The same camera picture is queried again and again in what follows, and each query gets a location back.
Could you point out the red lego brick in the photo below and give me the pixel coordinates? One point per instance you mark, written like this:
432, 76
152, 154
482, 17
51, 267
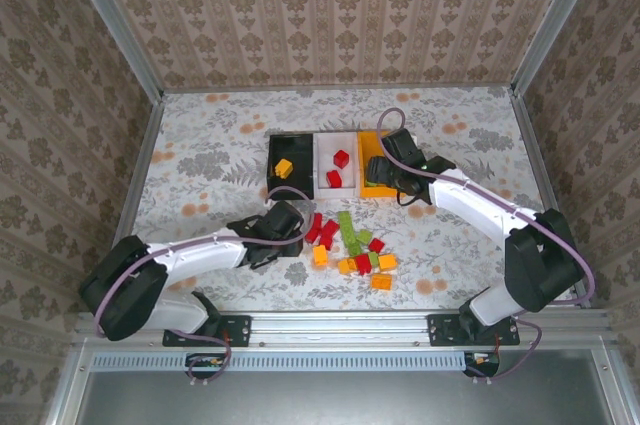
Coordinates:
376, 245
312, 234
334, 178
363, 264
326, 241
341, 158
317, 219
330, 228

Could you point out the orange plastic bin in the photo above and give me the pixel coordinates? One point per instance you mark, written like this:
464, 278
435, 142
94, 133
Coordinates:
367, 145

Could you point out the long green lego brick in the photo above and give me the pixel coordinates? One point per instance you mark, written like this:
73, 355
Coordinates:
345, 224

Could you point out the white plastic bin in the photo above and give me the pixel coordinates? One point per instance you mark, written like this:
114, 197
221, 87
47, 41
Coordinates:
325, 145

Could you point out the black plastic bin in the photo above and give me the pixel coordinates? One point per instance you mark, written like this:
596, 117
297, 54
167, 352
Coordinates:
300, 150

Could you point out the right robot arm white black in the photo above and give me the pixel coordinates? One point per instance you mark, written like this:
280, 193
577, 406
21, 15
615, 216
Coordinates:
470, 210

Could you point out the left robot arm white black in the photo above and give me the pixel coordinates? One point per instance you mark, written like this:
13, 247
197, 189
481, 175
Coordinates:
190, 255

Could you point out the small connector board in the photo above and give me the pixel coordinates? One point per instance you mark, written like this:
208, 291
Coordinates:
207, 362
482, 361

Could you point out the grey metal panel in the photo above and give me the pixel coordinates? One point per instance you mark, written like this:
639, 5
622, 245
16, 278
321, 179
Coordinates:
350, 400

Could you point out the aluminium back rail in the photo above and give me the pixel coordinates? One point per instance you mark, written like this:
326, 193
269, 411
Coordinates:
340, 87

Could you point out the aluminium mounting rail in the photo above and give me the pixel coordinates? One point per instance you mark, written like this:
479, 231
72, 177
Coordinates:
340, 327

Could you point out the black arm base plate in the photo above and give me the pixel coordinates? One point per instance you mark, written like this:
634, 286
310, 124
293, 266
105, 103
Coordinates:
240, 330
440, 330

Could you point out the aluminium side rail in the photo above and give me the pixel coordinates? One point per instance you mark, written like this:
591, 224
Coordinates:
137, 182
539, 170

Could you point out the aluminium frame post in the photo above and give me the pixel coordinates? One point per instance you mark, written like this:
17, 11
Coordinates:
555, 20
111, 20

